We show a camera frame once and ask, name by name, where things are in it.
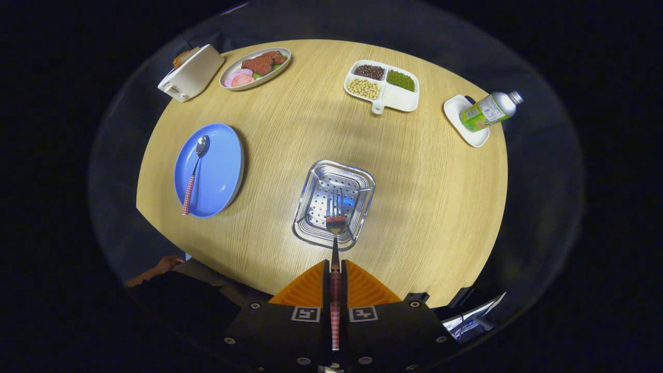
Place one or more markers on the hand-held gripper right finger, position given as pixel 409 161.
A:
pixel 344 290

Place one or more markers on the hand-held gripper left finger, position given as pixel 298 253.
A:
pixel 326 285

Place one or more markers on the perforated metal basket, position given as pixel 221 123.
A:
pixel 321 181

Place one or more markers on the person's trouser leg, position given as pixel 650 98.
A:
pixel 217 280

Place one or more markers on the blue plate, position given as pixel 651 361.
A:
pixel 220 166

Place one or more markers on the pile of yellow soybeans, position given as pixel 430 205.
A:
pixel 363 88

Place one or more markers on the white divided dish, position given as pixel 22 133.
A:
pixel 401 98

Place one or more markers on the small white dish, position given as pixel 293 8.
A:
pixel 456 111

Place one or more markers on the white oval plate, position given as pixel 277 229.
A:
pixel 265 77

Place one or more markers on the pile of green beans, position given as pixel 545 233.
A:
pixel 400 80

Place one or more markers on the pile of dark beans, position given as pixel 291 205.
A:
pixel 369 71

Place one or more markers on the pink ham slice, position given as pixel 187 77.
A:
pixel 234 74
pixel 244 81

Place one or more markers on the green label metal bottle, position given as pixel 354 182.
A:
pixel 489 110

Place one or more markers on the brown meat piece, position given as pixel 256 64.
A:
pixel 259 63

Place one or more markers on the white toaster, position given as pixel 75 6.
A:
pixel 194 72

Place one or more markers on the brown bread slice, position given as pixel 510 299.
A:
pixel 184 56

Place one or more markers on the black bracket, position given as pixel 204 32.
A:
pixel 460 296

